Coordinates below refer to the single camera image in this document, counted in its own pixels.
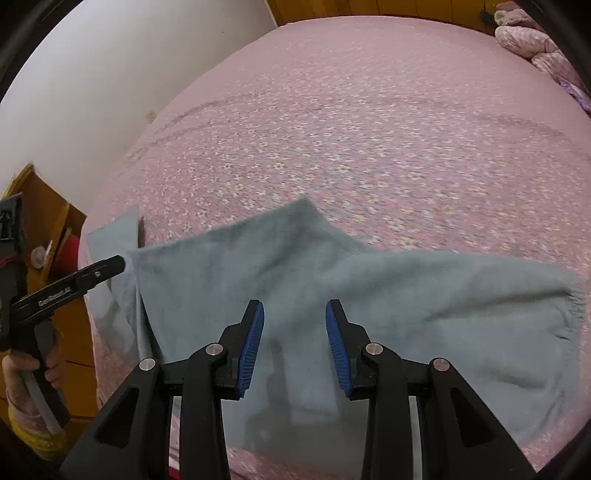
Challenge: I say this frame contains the person's left forearm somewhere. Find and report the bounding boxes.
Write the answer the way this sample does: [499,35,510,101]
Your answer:
[0,392,68,462]

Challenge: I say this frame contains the grey-blue pants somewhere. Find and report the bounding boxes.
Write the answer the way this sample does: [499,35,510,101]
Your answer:
[85,196,580,455]

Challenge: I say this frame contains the wooden bedside cabinet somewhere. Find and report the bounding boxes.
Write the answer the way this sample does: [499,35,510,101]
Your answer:
[0,164,100,421]

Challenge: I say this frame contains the bed with pink floral sheet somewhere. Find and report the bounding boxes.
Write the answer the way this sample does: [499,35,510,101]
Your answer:
[76,16,591,480]

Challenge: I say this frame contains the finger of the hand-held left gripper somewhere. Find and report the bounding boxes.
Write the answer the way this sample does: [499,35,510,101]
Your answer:
[62,255,127,291]

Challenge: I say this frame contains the pink floral quilt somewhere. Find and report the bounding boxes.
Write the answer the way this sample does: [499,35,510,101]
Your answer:
[494,0,591,114]

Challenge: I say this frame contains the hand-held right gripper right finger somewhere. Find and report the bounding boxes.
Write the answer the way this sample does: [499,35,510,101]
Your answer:
[325,299,539,480]

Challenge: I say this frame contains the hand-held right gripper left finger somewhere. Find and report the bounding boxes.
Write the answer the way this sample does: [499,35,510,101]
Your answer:
[60,299,266,480]

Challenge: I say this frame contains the person's left hand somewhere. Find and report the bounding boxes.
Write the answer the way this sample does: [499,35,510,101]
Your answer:
[1,339,63,416]

